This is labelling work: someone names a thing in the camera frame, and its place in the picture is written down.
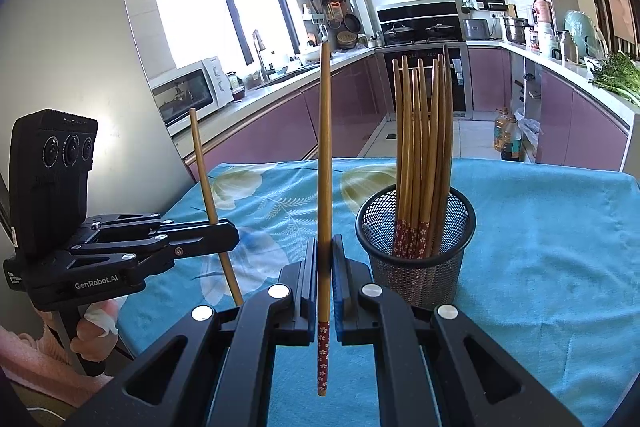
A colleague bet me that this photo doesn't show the bamboo chopstick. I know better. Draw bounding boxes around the bamboo chopstick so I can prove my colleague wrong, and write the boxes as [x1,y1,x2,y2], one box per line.
[399,55,413,258]
[189,108,243,306]
[418,58,431,259]
[430,54,446,256]
[392,58,406,258]
[317,41,332,397]
[434,58,454,255]
[409,69,422,259]
[425,77,435,258]

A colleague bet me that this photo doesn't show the pink sleeve forearm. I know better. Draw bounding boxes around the pink sleeve forearm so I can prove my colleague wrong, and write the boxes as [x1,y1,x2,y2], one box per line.
[1,327,113,407]

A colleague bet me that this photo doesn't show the left hand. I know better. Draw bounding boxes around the left hand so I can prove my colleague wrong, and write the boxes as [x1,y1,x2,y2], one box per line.
[70,298,124,362]

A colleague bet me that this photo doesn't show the black mesh cup holder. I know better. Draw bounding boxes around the black mesh cup holder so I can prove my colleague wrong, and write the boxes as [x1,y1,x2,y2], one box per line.
[356,185,476,310]

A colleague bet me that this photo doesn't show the blue floral tablecloth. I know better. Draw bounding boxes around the blue floral tablecloth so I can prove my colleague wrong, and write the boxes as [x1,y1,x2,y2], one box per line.
[117,157,640,427]

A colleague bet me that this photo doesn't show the white microwave oven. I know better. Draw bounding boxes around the white microwave oven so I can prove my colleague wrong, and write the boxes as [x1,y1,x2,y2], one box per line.
[149,57,233,136]

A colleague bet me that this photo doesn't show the silver refrigerator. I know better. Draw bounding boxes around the silver refrigerator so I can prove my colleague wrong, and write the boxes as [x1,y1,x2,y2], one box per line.
[0,0,194,323]

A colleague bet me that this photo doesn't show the cooking oil bottle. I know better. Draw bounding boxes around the cooking oil bottle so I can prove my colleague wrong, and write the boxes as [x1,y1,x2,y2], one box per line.
[494,107,511,152]

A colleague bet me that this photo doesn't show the black built-in oven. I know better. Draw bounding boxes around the black built-in oven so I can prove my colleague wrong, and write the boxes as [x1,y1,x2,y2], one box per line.
[376,0,472,119]

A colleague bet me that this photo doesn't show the green leafy vegetables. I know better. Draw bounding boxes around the green leafy vegetables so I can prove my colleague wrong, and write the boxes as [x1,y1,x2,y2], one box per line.
[591,51,640,106]

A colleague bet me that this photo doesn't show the steel stock pot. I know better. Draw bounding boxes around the steel stock pot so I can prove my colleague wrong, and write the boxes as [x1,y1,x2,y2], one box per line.
[500,16,530,46]

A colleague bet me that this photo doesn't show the mint green appliance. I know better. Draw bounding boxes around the mint green appliance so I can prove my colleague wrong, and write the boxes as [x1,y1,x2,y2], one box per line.
[564,11,608,60]

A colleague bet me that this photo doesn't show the black camera box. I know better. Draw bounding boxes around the black camera box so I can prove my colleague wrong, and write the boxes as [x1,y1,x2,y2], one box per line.
[9,109,98,265]

